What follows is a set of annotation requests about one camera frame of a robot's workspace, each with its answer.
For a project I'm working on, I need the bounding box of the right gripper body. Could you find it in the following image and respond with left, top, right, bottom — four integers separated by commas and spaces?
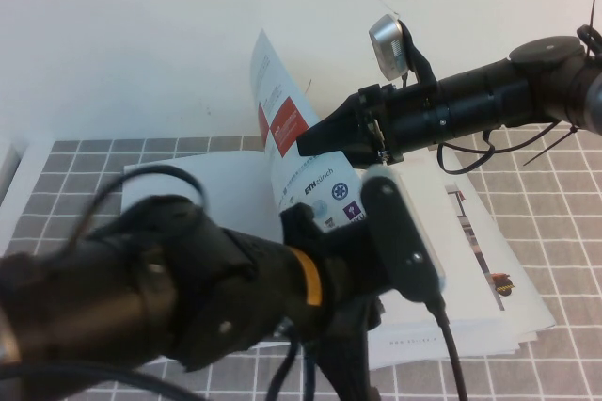
349, 79, 453, 168

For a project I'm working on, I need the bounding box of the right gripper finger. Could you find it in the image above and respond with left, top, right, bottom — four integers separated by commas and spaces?
295, 94, 362, 149
297, 121, 364, 160

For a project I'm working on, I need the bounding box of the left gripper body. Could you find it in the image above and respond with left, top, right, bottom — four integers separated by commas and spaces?
321, 249, 394, 401

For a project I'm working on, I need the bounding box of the white book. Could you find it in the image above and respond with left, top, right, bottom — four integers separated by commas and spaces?
122, 27, 508, 367

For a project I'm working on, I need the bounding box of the brochure with robot photo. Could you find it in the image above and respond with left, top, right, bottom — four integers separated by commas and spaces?
371, 182, 521, 371

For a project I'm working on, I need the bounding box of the grey checked tablecloth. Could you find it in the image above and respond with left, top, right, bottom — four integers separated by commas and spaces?
0, 127, 602, 401

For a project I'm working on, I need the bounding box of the white brochure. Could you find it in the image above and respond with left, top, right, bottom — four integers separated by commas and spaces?
371, 330, 540, 372
436, 149, 558, 344

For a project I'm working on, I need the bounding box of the right black camera cable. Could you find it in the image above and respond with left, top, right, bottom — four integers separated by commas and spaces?
436, 120, 565, 177

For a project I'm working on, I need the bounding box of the black camera cable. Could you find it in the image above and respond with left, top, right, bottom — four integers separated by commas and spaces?
0, 168, 471, 401
436, 120, 565, 177

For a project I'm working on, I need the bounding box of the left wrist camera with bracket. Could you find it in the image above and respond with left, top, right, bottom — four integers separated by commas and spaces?
279, 165, 448, 304

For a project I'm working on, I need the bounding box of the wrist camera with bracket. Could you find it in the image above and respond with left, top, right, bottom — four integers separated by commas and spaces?
369, 13, 441, 89
279, 165, 448, 304

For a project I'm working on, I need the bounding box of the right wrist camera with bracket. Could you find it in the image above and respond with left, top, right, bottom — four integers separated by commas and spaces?
369, 13, 441, 89

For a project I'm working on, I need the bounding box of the left black camera cable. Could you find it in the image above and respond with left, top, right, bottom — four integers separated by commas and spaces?
0, 168, 471, 401

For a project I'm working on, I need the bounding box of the black cable tie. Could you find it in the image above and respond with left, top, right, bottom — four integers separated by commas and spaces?
523, 121, 580, 168
576, 0, 602, 61

